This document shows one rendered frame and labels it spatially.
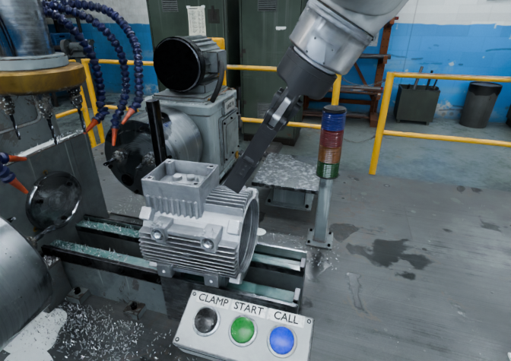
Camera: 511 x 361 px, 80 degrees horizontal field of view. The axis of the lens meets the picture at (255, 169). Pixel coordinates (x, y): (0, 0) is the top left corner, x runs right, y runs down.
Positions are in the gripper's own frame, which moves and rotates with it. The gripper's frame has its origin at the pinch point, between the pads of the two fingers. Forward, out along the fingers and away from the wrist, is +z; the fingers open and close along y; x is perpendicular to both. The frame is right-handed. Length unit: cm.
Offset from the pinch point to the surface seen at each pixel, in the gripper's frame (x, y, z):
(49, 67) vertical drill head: -40.9, -4.0, 7.2
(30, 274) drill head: -18.4, 18.3, 25.9
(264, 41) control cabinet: -66, -308, 38
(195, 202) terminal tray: -4.2, -0.7, 12.0
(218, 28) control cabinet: -118, -309, 54
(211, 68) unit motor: -32, -65, 11
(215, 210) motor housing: -0.4, -2.2, 12.1
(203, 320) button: 6.7, 18.8, 10.4
